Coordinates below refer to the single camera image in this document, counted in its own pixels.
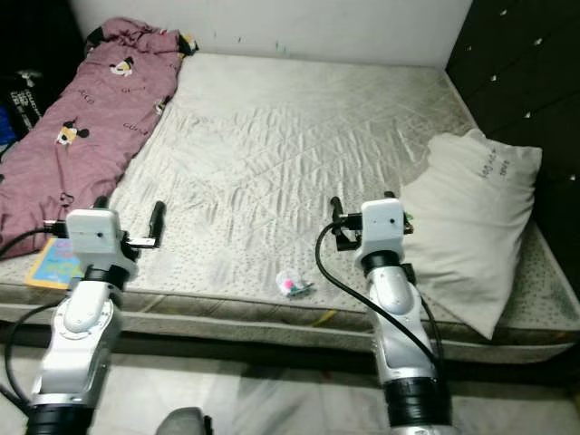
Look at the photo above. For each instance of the clear plastic wrapper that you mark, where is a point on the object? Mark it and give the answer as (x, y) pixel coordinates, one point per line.
(294, 285)

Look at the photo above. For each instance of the colourful children's book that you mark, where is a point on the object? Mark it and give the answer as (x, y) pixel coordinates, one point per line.
(50, 270)

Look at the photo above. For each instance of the white pillow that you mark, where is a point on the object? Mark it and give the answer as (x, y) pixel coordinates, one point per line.
(471, 227)

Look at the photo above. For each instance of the beige quilted mattress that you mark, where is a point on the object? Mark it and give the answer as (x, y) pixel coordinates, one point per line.
(290, 154)

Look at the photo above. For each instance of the mauve cartoon mouse blanket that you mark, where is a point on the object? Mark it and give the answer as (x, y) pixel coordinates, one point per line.
(82, 118)

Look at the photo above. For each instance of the blue object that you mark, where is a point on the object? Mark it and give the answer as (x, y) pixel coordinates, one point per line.
(7, 129)

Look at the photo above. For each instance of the black bag with white print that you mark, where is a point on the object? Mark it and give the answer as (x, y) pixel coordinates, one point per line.
(25, 104)

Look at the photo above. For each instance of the grey robot left leg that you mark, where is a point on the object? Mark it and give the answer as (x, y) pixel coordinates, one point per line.
(188, 422)

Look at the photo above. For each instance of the black tufted headboard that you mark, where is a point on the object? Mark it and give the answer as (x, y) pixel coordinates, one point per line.
(526, 63)

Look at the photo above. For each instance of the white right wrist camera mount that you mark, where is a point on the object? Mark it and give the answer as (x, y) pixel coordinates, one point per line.
(382, 225)

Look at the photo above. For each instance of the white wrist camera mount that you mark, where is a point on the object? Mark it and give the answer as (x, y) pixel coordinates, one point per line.
(95, 236)
(382, 225)

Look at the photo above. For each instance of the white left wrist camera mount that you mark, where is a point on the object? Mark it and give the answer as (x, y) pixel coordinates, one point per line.
(95, 236)

